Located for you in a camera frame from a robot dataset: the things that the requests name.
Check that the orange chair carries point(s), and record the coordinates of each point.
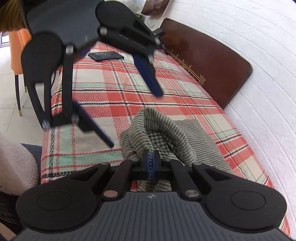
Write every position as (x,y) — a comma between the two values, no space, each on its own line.
(16,53)

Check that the brown wooden board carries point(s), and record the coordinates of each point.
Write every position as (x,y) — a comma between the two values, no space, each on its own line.
(208,64)

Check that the black phone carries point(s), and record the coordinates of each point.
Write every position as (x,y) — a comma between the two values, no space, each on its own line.
(105,56)

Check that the red plaid bed sheet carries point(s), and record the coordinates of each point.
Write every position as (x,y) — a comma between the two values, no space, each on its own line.
(104,92)

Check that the white fleece cloth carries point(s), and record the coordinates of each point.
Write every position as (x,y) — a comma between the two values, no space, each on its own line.
(16,162)

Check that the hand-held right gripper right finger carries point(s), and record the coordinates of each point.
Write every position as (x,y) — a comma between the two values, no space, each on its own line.
(156,165)

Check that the dark cloth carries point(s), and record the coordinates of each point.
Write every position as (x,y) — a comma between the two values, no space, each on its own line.
(8,208)

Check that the brown paper bag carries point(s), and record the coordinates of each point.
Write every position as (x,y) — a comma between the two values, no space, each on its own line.
(155,5)

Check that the grey cushion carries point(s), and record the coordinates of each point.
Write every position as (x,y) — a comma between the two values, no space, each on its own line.
(34,153)

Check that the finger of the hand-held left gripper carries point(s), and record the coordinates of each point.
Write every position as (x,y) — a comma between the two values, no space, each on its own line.
(148,74)
(92,122)

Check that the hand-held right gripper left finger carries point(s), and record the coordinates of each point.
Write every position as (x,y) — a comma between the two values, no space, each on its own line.
(146,165)

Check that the striped shirt with checked lining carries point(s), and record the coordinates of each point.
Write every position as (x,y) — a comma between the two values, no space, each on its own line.
(161,129)

